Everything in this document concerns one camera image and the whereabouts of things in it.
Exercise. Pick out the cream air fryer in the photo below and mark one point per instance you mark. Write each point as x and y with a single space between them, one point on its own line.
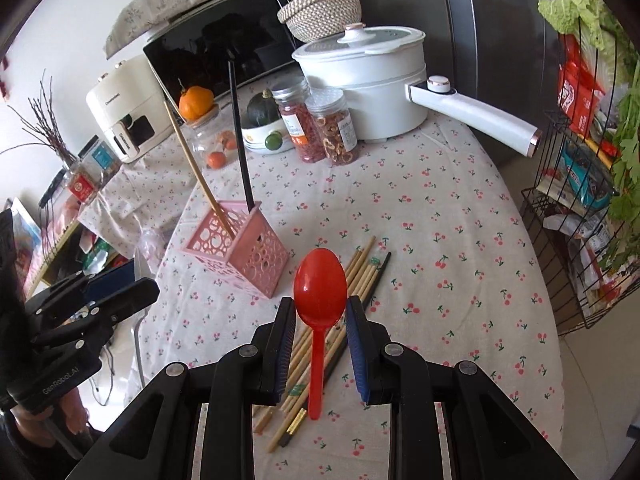
120 100

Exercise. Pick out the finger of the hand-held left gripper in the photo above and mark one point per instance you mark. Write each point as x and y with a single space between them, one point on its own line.
65 295
125 302

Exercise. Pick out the white electric pot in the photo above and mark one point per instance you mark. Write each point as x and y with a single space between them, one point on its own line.
380 90

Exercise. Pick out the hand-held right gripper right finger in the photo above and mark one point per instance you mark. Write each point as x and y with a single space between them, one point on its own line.
358 355

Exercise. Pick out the green leafy celery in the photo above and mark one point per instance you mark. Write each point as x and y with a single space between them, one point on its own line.
627 150

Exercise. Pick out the plastic jar of red fruit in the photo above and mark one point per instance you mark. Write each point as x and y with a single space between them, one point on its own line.
295 125

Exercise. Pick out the napa cabbage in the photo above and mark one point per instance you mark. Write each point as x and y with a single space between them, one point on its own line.
585 15

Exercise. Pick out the plain bamboo chopstick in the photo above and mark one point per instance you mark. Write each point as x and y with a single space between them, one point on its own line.
192 165

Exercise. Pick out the red snack packet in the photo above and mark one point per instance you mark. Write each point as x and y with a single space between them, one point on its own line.
575 95

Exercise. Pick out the floral microwave cover cloth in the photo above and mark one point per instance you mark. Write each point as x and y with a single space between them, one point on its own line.
165 0

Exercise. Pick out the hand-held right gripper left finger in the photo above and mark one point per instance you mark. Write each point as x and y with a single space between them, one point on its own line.
284 355

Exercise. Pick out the clear container red label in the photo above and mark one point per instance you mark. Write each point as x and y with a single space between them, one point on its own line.
80 187

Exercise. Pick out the cherry print cover cloth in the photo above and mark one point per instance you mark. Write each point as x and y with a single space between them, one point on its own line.
135 195

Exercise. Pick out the clear plastic bag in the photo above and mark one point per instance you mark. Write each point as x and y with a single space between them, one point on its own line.
150 252

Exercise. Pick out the glass jar with cork lid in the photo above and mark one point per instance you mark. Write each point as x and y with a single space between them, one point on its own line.
200 137

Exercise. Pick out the blue snack packet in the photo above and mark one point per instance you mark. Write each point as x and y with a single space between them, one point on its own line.
580 175

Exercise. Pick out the green pumpkin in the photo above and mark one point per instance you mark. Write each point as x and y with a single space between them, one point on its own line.
264 110

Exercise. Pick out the woven lidded basket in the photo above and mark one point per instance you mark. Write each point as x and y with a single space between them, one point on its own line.
325 10

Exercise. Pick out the dry twigs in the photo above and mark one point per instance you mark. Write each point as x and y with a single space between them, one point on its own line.
50 130

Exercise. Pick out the cherry print tablecloth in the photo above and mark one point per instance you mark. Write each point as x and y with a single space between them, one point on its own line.
450 210

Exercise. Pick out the group of bamboo chopsticks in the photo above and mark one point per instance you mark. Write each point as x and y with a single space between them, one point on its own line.
357 272

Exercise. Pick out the pink perforated utensil holder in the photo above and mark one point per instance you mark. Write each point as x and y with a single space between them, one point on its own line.
255 255

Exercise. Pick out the glass jar of snacks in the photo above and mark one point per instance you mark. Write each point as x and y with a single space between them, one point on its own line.
335 135

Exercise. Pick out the red plastic spoon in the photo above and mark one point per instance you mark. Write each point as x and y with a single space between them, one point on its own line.
320 280

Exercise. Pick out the large orange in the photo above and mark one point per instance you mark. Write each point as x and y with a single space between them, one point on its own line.
196 105

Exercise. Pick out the small tangerine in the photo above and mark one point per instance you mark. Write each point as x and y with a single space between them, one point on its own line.
227 140
216 160

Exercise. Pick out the clear container blue label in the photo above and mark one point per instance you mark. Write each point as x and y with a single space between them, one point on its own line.
102 157

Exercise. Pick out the black microwave oven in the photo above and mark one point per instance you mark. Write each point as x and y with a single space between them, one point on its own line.
210 55

